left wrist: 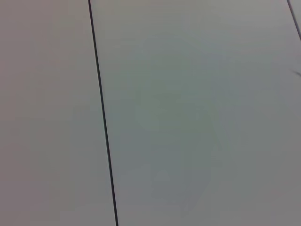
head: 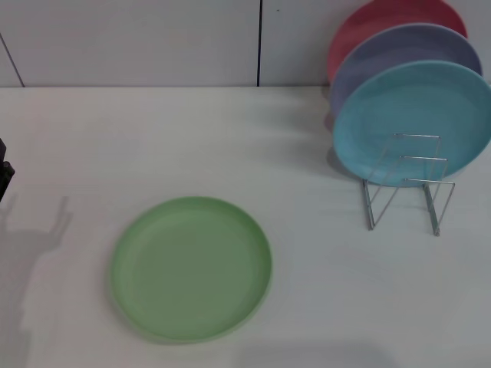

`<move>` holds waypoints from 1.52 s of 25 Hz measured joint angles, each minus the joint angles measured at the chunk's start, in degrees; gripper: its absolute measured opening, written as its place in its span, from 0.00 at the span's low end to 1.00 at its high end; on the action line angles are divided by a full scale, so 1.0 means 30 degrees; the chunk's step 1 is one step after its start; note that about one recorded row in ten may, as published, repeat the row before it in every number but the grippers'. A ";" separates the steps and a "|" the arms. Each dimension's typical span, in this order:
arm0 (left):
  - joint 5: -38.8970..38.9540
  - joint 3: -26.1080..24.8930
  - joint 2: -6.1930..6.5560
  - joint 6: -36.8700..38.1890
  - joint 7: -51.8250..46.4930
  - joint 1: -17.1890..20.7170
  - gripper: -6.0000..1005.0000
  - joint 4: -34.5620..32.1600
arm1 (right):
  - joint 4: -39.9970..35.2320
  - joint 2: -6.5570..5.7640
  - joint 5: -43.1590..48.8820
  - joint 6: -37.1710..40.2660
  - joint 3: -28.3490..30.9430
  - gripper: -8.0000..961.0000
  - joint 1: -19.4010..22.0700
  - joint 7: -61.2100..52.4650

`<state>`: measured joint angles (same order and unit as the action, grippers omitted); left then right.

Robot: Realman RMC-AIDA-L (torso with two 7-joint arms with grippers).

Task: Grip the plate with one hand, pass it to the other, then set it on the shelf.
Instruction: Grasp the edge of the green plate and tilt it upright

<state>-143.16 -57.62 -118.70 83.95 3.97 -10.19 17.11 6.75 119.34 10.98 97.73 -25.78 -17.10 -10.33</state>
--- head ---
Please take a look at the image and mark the green plastic plate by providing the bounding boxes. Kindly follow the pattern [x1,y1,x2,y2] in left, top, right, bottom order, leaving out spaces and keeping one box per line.
[110,195,273,345]

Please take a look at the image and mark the red plastic plate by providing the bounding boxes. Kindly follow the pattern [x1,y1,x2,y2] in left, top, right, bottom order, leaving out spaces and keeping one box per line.
[327,0,469,84]

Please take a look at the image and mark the light blue plastic plate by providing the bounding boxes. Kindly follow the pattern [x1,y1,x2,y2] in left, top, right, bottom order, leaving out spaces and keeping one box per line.
[332,60,491,189]

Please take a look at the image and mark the purple plastic plate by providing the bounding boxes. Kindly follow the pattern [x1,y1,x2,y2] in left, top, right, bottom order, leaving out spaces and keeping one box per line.
[330,22,483,123]

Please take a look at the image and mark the silver wire plate rack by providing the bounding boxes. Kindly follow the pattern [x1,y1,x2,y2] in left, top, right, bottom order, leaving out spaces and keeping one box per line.
[362,133,456,237]

